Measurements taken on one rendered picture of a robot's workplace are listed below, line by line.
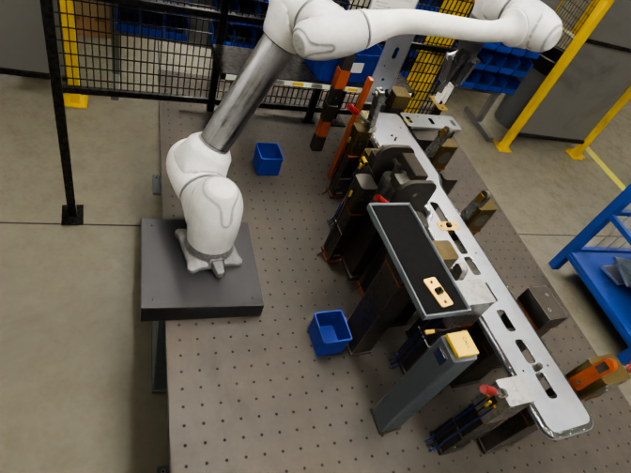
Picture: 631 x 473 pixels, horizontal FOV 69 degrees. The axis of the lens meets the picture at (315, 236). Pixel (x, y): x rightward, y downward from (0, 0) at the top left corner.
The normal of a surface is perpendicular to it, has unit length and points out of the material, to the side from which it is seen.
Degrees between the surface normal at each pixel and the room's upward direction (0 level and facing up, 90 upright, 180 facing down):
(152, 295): 3
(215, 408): 0
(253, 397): 0
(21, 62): 90
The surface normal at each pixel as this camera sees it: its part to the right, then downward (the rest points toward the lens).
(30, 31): 0.22, 0.76
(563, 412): 0.29, -0.65
